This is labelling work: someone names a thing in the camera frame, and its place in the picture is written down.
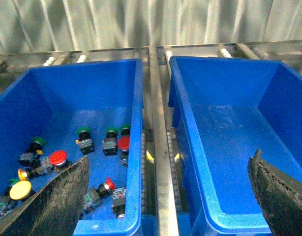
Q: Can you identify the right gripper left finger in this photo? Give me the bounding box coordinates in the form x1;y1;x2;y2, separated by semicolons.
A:
0;155;90;236

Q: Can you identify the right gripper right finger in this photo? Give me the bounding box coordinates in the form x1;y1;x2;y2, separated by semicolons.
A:
247;149;302;236

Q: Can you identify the red mushroom push button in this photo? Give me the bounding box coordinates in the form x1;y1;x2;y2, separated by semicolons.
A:
40;150;72;173

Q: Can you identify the large yellow mushroom button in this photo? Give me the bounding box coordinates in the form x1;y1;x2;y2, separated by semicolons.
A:
9;180;35;202

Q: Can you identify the red push button lying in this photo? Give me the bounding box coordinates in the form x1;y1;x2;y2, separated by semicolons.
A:
83;177;116;214

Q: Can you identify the small yellow push button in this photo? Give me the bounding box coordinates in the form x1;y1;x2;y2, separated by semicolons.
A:
17;167;42;180

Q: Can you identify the green push button lower left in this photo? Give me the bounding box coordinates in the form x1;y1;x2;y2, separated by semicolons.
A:
0;179;20;218

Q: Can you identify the green push button far left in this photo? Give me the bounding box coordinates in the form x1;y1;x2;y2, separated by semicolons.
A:
18;137;46;168

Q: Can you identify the green push button middle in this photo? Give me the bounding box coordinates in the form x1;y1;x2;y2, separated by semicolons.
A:
76;126;94;155

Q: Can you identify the green push button centre right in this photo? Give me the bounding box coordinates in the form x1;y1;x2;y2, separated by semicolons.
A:
102;127;118;156

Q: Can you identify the blue source bin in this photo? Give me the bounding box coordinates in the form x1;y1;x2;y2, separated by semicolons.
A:
0;59;143;236

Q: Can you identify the blue target bin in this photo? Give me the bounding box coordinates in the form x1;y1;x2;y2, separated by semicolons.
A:
169;56;302;236

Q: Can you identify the red push button by wall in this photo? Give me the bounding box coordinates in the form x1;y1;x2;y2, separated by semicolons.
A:
118;136;130;166

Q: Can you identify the green push button by wall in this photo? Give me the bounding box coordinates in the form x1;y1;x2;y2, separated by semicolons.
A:
120;124;131;137

